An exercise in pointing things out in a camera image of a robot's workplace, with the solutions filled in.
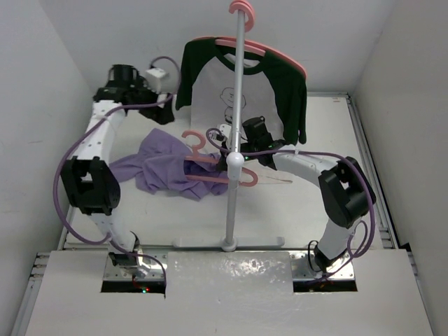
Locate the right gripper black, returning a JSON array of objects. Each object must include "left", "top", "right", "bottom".
[{"left": 216, "top": 136, "right": 258, "bottom": 172}]

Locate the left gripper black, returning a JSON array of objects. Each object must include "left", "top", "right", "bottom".
[{"left": 131, "top": 78, "right": 175, "bottom": 125}]

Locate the pink hanger front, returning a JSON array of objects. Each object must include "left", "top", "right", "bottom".
[{"left": 181, "top": 130, "right": 259, "bottom": 188}]

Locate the pink hanger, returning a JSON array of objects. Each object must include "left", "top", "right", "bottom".
[
  {"left": 194, "top": 36, "right": 307, "bottom": 79},
  {"left": 181, "top": 130, "right": 259, "bottom": 188}
]

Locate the purple t shirt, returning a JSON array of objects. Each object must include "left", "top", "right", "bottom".
[{"left": 109, "top": 129, "right": 228, "bottom": 201}]

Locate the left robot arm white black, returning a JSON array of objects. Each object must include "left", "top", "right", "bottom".
[{"left": 53, "top": 64, "right": 174, "bottom": 268}]

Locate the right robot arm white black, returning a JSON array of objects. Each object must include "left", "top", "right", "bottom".
[{"left": 240, "top": 117, "right": 376, "bottom": 272}]

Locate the white and green raglan shirt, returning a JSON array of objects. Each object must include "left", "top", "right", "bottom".
[{"left": 176, "top": 38, "right": 307, "bottom": 161}]

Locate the pink hanger under raglan shirt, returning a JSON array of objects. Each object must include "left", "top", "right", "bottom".
[{"left": 194, "top": 36, "right": 307, "bottom": 79}]

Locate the grey clothes rack stand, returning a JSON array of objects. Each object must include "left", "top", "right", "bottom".
[{"left": 173, "top": 1, "right": 285, "bottom": 252}]

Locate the white front cover board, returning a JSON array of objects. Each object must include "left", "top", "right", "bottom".
[{"left": 27, "top": 250, "right": 432, "bottom": 335}]

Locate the pink hook at pole top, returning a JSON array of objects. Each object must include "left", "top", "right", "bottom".
[{"left": 228, "top": 0, "right": 257, "bottom": 33}]

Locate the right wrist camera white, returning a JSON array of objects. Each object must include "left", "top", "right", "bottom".
[{"left": 216, "top": 124, "right": 232, "bottom": 148}]

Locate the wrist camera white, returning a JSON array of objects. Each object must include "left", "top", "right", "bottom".
[
  {"left": 144, "top": 67, "right": 169, "bottom": 93},
  {"left": 216, "top": 124, "right": 232, "bottom": 148}
]

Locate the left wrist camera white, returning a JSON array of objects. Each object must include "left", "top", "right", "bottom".
[{"left": 144, "top": 67, "right": 169, "bottom": 93}]

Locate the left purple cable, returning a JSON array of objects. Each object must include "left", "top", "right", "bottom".
[{"left": 52, "top": 56, "right": 183, "bottom": 285}]

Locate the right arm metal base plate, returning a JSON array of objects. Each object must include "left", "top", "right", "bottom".
[{"left": 289, "top": 250, "right": 356, "bottom": 281}]

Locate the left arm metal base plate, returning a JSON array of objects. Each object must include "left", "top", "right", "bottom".
[{"left": 103, "top": 256, "right": 165, "bottom": 282}]

